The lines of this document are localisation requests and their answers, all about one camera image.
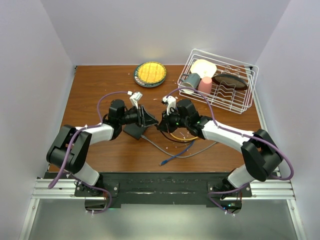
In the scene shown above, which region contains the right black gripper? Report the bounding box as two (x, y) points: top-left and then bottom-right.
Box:
(157, 107), (189, 134)

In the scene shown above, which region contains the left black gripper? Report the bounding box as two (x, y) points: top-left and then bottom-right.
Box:
(119, 105), (158, 128)

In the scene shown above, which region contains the grey ethernet cable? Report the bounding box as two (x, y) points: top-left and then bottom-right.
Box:
(140, 134), (218, 159)

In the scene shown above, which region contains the black network switch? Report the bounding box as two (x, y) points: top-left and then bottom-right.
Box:
(123, 123), (148, 140)

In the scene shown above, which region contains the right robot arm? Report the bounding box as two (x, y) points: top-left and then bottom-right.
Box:
(157, 96), (283, 197)

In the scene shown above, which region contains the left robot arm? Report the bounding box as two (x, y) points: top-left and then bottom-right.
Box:
(46, 99), (158, 196)

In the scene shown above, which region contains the yellow and green plate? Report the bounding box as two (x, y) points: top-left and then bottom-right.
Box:
(133, 61), (167, 88)

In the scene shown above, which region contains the grey mug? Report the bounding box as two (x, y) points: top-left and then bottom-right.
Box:
(180, 73), (201, 94)

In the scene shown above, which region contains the pink cup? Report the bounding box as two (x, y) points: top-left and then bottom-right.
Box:
(198, 76), (213, 96)

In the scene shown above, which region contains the white bowl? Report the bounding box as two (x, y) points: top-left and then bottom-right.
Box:
(190, 59), (217, 79)

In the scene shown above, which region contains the brown plate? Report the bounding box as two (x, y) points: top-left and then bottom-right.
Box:
(212, 73), (248, 91)

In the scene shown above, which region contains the yellow ethernet cable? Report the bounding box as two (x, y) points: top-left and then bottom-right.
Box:
(169, 132), (199, 142)

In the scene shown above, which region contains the black ethernet cable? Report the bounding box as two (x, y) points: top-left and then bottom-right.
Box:
(159, 129), (196, 144)

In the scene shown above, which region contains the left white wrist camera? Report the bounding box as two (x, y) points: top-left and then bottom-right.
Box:
(127, 91), (143, 108)

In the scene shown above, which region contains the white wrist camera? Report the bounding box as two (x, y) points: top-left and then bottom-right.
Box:
(127, 91), (143, 108)
(162, 95), (177, 115)

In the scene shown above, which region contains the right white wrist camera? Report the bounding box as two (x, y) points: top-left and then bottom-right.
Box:
(162, 95), (177, 115)

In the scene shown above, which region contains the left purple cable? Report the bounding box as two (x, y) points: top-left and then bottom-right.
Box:
(47, 91), (133, 214)

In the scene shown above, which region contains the white wire dish rack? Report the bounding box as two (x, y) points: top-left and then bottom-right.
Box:
(177, 49), (259, 114)

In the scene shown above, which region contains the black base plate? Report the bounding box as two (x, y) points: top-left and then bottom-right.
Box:
(44, 171), (280, 210)

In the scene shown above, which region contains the aluminium frame rail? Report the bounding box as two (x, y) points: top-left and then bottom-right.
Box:
(20, 172), (306, 240)

